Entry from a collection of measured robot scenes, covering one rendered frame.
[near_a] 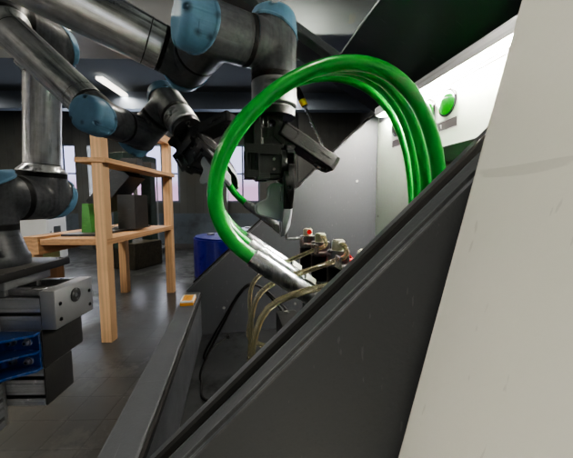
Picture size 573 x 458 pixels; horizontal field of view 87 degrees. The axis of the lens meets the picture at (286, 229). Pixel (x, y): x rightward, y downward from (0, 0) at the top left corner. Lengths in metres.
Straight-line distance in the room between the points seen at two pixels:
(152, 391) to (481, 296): 0.39
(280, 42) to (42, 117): 0.72
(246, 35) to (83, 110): 0.37
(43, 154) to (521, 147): 1.02
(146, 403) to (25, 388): 0.56
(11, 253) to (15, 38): 0.47
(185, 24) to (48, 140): 0.66
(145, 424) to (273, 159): 0.38
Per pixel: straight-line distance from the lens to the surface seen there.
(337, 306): 0.19
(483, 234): 0.20
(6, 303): 0.93
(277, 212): 0.50
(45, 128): 1.06
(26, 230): 7.52
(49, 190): 1.04
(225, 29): 0.50
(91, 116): 0.73
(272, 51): 0.53
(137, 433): 0.41
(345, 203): 0.88
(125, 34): 0.60
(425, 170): 0.42
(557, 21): 0.23
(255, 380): 0.20
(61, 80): 0.82
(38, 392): 0.97
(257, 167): 0.49
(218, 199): 0.27
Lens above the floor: 1.19
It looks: 5 degrees down
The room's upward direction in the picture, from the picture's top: straight up
